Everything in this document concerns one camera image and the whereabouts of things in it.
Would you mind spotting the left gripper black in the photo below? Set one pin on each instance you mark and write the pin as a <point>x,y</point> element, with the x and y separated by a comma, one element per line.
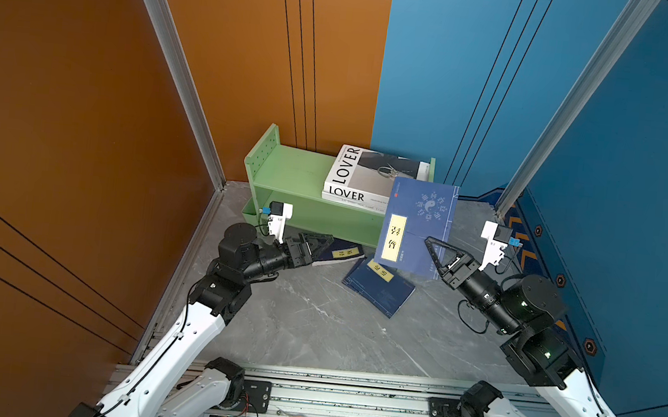
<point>302,252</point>

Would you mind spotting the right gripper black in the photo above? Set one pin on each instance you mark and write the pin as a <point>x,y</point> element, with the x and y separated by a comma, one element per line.
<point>464,266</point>

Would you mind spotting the blue book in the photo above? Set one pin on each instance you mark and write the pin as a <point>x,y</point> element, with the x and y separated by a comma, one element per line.
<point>417,210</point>
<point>337,251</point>
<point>382,287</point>

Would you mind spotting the white LOVER book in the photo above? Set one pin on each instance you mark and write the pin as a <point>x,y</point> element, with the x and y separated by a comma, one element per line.
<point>364,178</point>

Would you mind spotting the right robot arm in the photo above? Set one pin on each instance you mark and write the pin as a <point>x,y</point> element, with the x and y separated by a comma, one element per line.
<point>551,367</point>

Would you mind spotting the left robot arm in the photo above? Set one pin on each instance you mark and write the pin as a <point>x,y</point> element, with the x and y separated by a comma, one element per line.
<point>150,389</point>

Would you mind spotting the green two-tier shelf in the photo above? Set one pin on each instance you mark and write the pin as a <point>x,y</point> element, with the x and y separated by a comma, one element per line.
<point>291,175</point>

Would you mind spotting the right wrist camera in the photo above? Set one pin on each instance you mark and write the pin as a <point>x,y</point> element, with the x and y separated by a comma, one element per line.
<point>498,239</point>

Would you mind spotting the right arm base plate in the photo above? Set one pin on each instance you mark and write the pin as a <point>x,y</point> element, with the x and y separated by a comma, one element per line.
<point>444,407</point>

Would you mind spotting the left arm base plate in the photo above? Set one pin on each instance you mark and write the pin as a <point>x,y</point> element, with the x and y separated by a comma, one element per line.
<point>252,395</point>

